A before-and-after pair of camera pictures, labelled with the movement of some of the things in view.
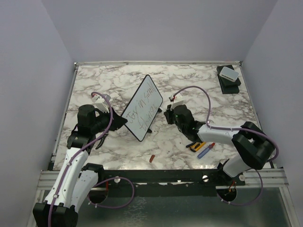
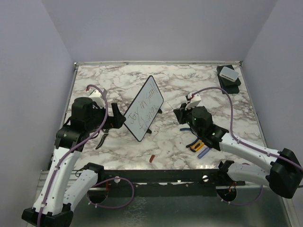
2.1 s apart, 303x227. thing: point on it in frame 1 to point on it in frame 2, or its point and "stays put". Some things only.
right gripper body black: (171, 116) to (185, 116)
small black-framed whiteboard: (142, 108) stays put
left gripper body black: (102, 121) stays put
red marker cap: (151, 158) stays put
